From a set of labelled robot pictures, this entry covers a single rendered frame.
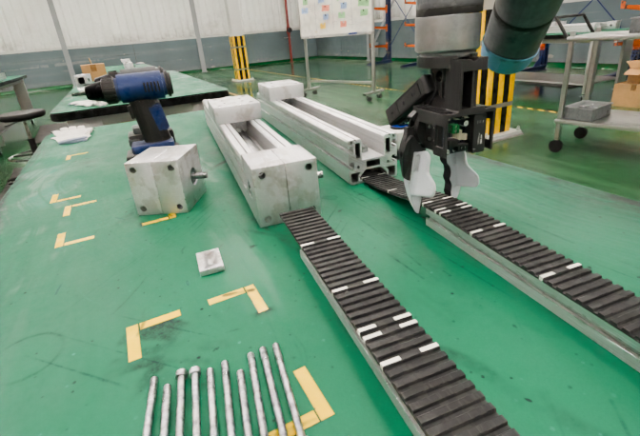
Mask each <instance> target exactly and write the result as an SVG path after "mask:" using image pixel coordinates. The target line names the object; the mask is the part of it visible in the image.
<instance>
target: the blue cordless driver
mask: <svg viewBox="0 0 640 436"><path fill-rule="evenodd" d="M163 72H164V73H163ZM163 72H162V73H160V70H153V71H144V72H135V73H126V74H117V75H115V77H116V78H113V77H112V76H106V77H101V79H100V81H98V82H95V83H92V84H90V85H87V86H85V91H83V92H75V93H72V94H71V96H72V97H73V96H82V95H86V96H87V98H88V99H89V100H91V101H102V102H107V103H108V104H109V105H112V104H119V102H120V101H122V102H123V104H125V103H130V104H129V105H128V106H127V108H128V111H129V113H130V116H131V118H132V119H136V122H137V124H138V126H139V128H140V130H141V133H142V135H143V138H144V140H143V141H137V142H133V143H132V145H131V149H130V150H128V154H127V161H126V163H127V162H128V161H129V160H130V159H132V158H134V157H135V156H137V155H138V154H140V153H141V152H143V151H145V150H146V149H148V148H152V147H165V146H179V143H177V142H174V140H173V137H172V136H171V135H170V132H169V130H168V128H169V127H170V124H169V122H168V120H167V117H166V115H165V112H164V111H163V108H162V106H161V104H159V103H156V101H155V99H162V98H166V95H169V97H171V96H172V94H174V93H173V87H172V83H171V79H170V73H169V72H167V71H166V70H163Z"/></svg>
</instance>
